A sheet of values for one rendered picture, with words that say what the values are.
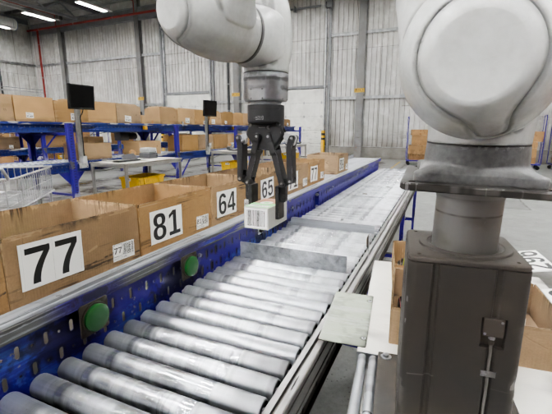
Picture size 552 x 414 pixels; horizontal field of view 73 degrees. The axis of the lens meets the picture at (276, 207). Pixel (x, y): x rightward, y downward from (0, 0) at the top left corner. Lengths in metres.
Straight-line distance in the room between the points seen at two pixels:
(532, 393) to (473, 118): 0.70
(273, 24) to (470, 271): 0.53
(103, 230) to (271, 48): 0.68
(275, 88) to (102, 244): 0.66
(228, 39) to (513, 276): 0.57
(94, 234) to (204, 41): 0.66
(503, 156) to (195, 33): 0.49
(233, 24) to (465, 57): 0.37
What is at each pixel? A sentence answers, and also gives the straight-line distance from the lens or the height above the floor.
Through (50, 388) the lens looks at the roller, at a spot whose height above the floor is 0.74.
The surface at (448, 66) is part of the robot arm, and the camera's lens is 0.39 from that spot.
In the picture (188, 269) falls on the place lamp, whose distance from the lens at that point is 1.32.
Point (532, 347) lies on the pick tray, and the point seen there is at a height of 0.80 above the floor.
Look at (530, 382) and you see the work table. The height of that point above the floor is 0.75.
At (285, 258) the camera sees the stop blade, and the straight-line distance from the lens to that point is 1.52.
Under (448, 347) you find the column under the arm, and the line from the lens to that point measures 0.71.
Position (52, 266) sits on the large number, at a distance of 1.05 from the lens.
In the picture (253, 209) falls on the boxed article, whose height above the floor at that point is 1.12.
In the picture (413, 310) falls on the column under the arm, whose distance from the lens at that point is 0.68.
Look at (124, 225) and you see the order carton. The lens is 1.18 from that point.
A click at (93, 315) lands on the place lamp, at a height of 0.82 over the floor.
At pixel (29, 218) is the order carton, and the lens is 1.35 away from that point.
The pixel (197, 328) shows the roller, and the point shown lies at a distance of 1.09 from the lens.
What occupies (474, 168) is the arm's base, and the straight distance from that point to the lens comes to 0.63.
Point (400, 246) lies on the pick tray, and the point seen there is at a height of 0.83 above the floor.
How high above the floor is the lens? 1.28
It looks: 12 degrees down
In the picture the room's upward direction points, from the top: straight up
